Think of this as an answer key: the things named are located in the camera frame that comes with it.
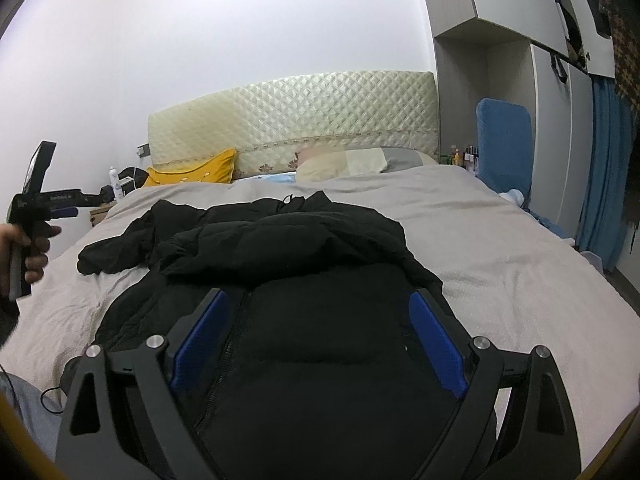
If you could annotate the blue padded chair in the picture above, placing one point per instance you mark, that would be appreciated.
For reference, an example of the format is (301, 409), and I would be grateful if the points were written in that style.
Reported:
(505, 146)

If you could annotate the cream quilted headboard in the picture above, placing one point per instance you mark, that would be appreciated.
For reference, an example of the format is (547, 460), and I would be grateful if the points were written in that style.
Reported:
(269, 122)

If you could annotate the black puffer jacket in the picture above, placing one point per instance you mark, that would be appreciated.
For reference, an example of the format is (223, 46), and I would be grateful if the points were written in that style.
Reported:
(318, 373)

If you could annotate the yellow pillow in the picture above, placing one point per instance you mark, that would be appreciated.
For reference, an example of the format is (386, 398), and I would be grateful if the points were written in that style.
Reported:
(218, 169)

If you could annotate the grey trouser leg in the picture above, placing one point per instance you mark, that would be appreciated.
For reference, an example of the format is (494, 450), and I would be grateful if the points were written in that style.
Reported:
(40, 415)

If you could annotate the wall power socket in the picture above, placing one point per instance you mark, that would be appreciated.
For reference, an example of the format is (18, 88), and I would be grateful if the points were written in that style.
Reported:
(143, 150)

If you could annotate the wooden bedside table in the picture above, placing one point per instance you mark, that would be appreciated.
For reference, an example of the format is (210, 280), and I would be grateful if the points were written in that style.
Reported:
(98, 214)

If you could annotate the white spray bottle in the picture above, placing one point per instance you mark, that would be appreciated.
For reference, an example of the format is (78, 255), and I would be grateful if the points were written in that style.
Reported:
(115, 184)

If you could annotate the blue curtain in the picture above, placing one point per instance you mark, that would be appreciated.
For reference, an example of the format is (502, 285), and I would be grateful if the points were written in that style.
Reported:
(602, 228)

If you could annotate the light blue bed sheet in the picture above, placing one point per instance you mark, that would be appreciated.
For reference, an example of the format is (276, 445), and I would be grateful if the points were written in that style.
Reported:
(285, 177)

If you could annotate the grey bed cover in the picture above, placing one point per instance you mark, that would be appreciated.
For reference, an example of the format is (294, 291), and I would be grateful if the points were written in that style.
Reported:
(505, 276)

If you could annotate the black bag on nightstand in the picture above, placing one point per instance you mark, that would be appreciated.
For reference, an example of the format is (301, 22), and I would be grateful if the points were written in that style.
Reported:
(132, 178)

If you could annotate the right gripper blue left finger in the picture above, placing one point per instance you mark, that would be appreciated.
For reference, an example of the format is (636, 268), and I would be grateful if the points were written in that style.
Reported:
(193, 340)

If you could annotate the beige and grey pillow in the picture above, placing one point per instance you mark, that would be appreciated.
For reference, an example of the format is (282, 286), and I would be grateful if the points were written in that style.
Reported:
(322, 163)

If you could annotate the grey white wardrobe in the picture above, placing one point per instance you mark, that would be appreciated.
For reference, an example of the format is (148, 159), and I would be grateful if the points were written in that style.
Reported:
(540, 54)

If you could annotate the plaid hanging garment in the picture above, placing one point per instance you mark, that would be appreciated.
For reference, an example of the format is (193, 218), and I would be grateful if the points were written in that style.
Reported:
(624, 27)

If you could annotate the person's left hand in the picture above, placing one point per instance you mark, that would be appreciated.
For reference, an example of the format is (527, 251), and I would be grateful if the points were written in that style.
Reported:
(37, 247)

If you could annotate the bottles on right nightstand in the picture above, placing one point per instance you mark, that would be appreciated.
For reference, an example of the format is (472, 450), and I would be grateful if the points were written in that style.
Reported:
(462, 157)

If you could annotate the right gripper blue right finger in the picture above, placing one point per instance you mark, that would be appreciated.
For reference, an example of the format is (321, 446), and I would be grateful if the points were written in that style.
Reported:
(442, 338)

